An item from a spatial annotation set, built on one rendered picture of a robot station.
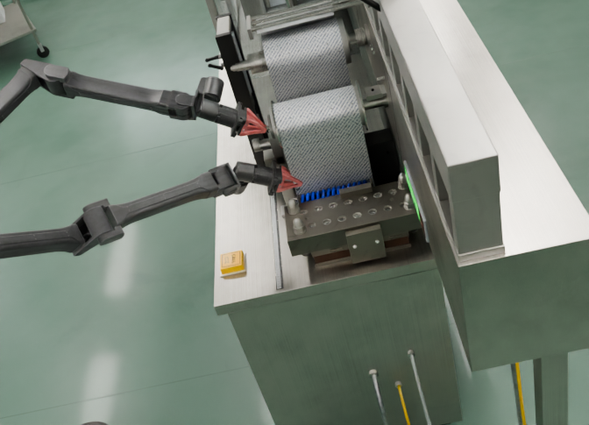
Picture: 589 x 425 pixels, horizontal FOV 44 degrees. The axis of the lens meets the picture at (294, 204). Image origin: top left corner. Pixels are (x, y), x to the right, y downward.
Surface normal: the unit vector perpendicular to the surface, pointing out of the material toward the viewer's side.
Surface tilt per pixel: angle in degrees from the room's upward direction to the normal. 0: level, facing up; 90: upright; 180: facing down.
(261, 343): 90
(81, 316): 0
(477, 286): 90
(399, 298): 90
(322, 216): 0
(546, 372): 90
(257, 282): 0
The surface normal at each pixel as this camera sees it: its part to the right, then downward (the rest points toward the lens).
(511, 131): -0.22, -0.76
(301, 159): 0.07, 0.62
